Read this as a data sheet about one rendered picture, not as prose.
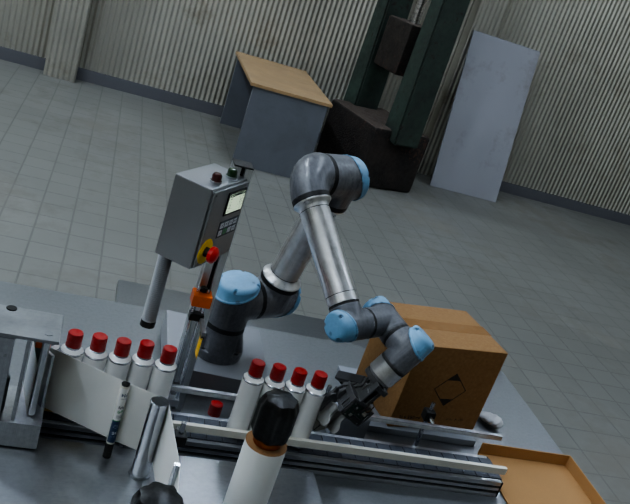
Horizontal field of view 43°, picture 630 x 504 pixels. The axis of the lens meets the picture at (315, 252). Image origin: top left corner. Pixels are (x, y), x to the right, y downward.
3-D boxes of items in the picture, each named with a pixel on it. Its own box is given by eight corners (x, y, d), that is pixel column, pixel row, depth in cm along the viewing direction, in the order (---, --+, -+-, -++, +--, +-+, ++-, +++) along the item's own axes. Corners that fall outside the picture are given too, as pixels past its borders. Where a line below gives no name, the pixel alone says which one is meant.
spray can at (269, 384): (246, 441, 192) (270, 369, 185) (244, 428, 197) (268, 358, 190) (267, 444, 194) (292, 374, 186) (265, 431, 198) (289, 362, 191)
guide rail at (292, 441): (91, 418, 179) (93, 411, 178) (91, 415, 180) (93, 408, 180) (504, 474, 212) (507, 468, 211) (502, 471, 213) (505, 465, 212)
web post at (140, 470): (128, 479, 167) (149, 405, 161) (128, 465, 171) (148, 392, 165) (150, 482, 169) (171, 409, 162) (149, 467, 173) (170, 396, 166)
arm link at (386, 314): (360, 295, 193) (386, 328, 187) (390, 292, 201) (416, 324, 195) (344, 317, 197) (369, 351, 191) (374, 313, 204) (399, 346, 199)
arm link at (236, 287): (196, 309, 219) (210, 267, 214) (234, 305, 229) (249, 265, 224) (220, 334, 212) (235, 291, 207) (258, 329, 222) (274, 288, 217)
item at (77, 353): (45, 414, 178) (63, 336, 171) (47, 400, 183) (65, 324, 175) (69, 417, 180) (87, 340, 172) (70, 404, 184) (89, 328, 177)
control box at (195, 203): (153, 252, 175) (175, 172, 168) (193, 236, 190) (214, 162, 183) (192, 271, 172) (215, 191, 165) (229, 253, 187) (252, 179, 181)
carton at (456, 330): (387, 426, 224) (420, 345, 214) (353, 377, 244) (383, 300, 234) (473, 430, 237) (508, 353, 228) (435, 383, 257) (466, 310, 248)
